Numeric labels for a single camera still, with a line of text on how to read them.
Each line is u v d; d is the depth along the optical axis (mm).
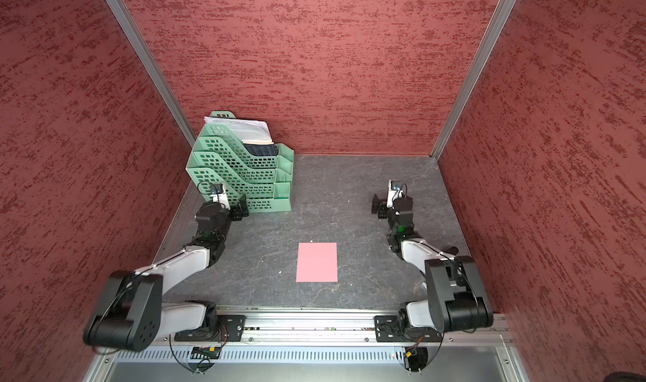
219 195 743
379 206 811
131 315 898
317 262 878
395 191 761
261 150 1055
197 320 622
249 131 967
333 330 755
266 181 1099
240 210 828
